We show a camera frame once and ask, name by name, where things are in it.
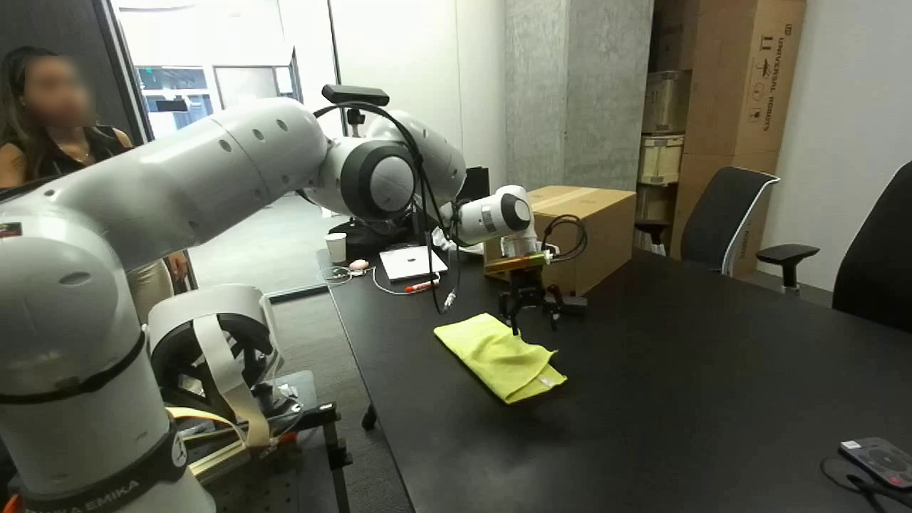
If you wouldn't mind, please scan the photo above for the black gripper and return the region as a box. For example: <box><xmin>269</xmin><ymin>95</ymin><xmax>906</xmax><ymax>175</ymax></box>
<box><xmin>499</xmin><ymin>262</ymin><xmax>564</xmax><ymax>336</ymax></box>

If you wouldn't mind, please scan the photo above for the yellow towel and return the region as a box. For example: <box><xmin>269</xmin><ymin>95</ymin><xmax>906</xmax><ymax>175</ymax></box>
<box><xmin>432</xmin><ymin>313</ymin><xmax>566</xmax><ymax>405</ymax></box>

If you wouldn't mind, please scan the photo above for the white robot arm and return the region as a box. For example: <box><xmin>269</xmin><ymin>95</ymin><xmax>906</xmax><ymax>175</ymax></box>
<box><xmin>0</xmin><ymin>97</ymin><xmax>533</xmax><ymax>513</ymax></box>

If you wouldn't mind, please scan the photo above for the cardboard box on table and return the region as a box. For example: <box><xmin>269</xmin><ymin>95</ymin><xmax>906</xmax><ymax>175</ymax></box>
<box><xmin>527</xmin><ymin>187</ymin><xmax>636</xmax><ymax>298</ymax></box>

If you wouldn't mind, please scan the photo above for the white paper notebook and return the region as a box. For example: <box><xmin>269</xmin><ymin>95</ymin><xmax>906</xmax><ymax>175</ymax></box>
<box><xmin>379</xmin><ymin>246</ymin><xmax>448</xmax><ymax>282</ymax></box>

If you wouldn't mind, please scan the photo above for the black office chair near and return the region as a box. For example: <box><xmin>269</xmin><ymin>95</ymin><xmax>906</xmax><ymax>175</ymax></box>
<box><xmin>636</xmin><ymin>165</ymin><xmax>821</xmax><ymax>293</ymax></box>

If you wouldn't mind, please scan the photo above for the black office chair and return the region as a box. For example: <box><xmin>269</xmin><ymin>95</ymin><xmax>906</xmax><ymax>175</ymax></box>
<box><xmin>831</xmin><ymin>162</ymin><xmax>912</xmax><ymax>331</ymax></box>
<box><xmin>636</xmin><ymin>165</ymin><xmax>821</xmax><ymax>293</ymax></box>

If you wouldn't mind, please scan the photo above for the tall cardboard box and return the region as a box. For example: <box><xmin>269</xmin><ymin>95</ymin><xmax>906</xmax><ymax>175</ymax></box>
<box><xmin>671</xmin><ymin>0</ymin><xmax>805</xmax><ymax>255</ymax></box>

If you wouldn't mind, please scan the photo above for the tablet touch panel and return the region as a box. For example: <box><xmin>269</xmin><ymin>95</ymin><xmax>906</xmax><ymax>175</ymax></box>
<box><xmin>838</xmin><ymin>436</ymin><xmax>912</xmax><ymax>492</ymax></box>

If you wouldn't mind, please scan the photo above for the person in background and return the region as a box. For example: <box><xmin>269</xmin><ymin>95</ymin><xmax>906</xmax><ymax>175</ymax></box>
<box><xmin>0</xmin><ymin>46</ymin><xmax>197</xmax><ymax>326</ymax></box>

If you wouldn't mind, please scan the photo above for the black camera on stand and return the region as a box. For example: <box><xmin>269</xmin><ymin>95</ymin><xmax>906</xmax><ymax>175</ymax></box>
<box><xmin>321</xmin><ymin>87</ymin><xmax>391</xmax><ymax>134</ymax></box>

